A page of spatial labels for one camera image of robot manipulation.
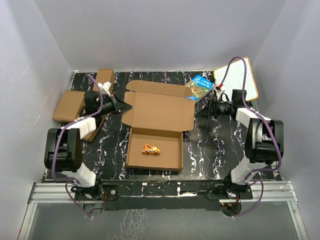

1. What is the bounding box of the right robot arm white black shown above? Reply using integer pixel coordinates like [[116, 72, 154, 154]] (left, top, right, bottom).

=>
[[196, 89, 284, 199]]

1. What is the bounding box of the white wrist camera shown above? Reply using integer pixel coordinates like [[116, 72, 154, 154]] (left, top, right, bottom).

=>
[[213, 83, 225, 100], [98, 81, 112, 96]]

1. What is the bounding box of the blue Treehouse book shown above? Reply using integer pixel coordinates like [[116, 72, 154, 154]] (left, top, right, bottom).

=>
[[185, 75, 215, 103]]

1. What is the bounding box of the orange toy car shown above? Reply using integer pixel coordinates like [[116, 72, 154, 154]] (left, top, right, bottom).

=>
[[141, 144, 161, 155]]

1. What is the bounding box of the folded brown cardboard box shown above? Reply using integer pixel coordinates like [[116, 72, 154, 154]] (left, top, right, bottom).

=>
[[82, 116, 107, 143]]

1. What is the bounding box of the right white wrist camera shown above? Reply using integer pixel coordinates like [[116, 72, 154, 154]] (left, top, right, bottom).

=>
[[213, 83, 225, 100]]

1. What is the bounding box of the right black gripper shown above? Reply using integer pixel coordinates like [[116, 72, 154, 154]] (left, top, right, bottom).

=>
[[194, 96, 234, 120]]

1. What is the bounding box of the white board yellow frame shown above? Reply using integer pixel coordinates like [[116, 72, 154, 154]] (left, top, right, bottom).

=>
[[213, 57, 259, 101]]

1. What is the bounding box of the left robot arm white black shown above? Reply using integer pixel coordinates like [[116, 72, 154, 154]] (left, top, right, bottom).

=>
[[44, 91, 133, 200]]

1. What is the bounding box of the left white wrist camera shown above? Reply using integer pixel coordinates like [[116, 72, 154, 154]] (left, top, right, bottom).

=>
[[98, 81, 112, 96]]

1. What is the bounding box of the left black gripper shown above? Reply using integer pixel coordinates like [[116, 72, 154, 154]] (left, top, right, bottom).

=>
[[97, 93, 133, 116]]

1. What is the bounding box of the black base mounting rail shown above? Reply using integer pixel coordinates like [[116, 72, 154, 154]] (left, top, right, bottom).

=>
[[71, 180, 253, 211]]

